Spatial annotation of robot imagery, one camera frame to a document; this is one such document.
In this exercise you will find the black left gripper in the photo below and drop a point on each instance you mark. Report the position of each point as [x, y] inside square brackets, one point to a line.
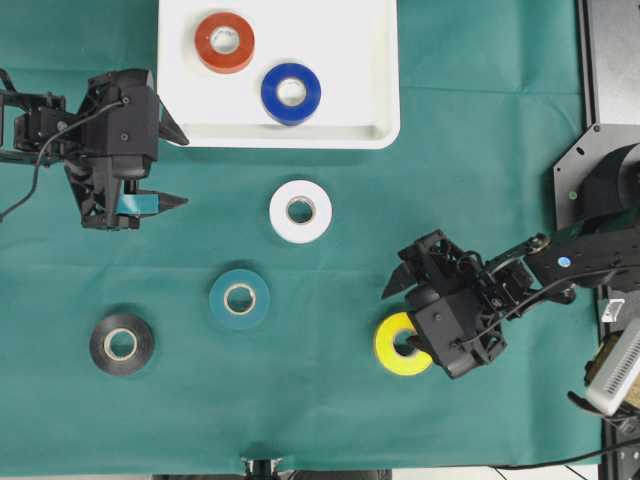
[117, 146]

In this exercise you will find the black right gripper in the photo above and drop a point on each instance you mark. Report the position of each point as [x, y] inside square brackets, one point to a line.
[449, 316]

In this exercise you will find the yellow tape roll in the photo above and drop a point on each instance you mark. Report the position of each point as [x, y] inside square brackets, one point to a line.
[393, 350]

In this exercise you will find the red tape roll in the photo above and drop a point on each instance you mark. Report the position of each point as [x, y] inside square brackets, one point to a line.
[224, 42]

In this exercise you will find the white tape roll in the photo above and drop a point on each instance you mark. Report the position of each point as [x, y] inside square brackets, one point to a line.
[300, 211]

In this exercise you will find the blue tape roll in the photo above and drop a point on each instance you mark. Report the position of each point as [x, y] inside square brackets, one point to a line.
[290, 93]

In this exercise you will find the teal tape roll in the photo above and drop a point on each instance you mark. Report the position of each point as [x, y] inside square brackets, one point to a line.
[239, 300]

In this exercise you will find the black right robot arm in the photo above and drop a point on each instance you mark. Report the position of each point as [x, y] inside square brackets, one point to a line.
[601, 249]

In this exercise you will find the black tape roll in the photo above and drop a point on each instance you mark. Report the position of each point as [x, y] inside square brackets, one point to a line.
[121, 344]

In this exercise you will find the white plastic case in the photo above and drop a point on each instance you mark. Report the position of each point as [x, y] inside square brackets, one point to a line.
[351, 46]

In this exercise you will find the white perforated device box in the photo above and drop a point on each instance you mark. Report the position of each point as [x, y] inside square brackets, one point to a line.
[615, 377]

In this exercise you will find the black tripod mount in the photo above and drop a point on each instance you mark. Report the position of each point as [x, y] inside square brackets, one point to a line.
[261, 469]

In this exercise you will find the black aluminium frame rail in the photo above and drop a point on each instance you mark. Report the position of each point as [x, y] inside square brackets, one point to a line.
[609, 53]

